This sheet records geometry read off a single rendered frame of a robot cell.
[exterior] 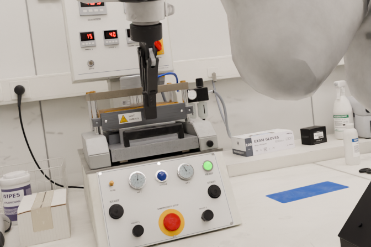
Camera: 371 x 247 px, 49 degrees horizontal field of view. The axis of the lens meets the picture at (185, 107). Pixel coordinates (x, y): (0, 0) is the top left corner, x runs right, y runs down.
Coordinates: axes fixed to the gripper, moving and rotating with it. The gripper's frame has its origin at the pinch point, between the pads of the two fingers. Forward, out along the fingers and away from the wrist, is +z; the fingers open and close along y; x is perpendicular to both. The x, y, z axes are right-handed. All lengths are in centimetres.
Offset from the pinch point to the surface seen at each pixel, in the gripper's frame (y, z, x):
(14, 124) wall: -69, 28, -40
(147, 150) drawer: 5.6, 9.5, -2.4
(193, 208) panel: 15.7, 21.3, 5.9
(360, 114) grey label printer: -33, 29, 96
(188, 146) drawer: 5.7, 10.2, 8.1
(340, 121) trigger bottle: -37, 33, 90
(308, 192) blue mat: 7, 30, 44
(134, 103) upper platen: -15.1, 4.9, -1.2
